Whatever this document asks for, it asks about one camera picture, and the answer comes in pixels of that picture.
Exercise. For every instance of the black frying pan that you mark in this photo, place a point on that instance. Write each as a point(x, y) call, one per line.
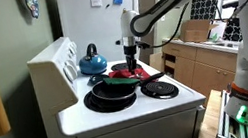
point(113, 92)

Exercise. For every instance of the small black coil burner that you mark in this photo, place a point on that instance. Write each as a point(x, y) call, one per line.
point(159, 90)

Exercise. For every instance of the red terry cloth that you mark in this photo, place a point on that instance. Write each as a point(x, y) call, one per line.
point(121, 74)

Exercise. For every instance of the large black coil burner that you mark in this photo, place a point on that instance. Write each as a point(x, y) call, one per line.
point(118, 67)
point(103, 107)

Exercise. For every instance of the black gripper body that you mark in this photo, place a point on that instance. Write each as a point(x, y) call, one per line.
point(130, 51)

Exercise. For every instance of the green quilted pot holder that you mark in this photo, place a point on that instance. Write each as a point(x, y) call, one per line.
point(121, 80)

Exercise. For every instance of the black white patterned panel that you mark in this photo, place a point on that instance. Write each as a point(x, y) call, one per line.
point(203, 6)

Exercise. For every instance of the wooden kitchen cabinet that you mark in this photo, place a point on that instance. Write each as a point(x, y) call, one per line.
point(211, 67)

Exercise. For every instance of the open cardboard box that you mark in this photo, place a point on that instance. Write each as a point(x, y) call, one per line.
point(195, 30)

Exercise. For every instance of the white refrigerator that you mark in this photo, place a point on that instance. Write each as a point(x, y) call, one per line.
point(91, 34)

